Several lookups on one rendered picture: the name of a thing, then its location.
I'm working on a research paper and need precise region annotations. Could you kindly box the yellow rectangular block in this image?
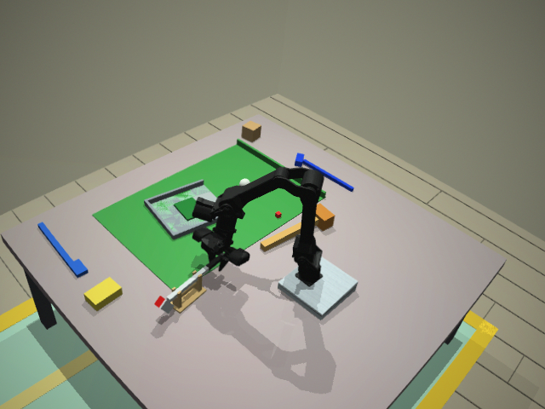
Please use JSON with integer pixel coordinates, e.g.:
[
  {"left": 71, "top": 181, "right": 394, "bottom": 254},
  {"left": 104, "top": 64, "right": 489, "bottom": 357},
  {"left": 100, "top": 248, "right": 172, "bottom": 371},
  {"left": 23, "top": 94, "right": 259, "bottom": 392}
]
[{"left": 84, "top": 278, "right": 123, "bottom": 311}]

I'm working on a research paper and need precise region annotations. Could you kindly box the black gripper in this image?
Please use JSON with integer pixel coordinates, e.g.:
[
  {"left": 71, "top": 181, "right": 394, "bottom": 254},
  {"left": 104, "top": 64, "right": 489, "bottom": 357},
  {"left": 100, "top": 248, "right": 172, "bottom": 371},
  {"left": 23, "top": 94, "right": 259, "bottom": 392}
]
[{"left": 192, "top": 225, "right": 250, "bottom": 271}]

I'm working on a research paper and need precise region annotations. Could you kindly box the green putting mat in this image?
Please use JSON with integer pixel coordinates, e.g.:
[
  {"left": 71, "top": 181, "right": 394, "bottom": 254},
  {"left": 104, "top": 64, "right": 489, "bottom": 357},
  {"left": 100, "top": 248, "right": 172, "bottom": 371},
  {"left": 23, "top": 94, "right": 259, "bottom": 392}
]
[{"left": 93, "top": 144, "right": 302, "bottom": 290}]

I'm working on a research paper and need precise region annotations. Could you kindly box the brown cube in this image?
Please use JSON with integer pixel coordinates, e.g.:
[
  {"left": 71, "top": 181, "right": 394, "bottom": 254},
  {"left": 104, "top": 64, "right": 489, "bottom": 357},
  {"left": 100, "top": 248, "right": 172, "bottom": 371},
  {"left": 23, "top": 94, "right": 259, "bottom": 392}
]
[{"left": 241, "top": 121, "right": 261, "bottom": 141}]

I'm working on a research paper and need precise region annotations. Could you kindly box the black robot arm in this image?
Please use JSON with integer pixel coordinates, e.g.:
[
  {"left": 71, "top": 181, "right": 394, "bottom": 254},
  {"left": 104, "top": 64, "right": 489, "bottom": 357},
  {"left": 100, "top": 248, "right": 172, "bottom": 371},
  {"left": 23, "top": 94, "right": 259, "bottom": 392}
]
[{"left": 192, "top": 167, "right": 324, "bottom": 287}]

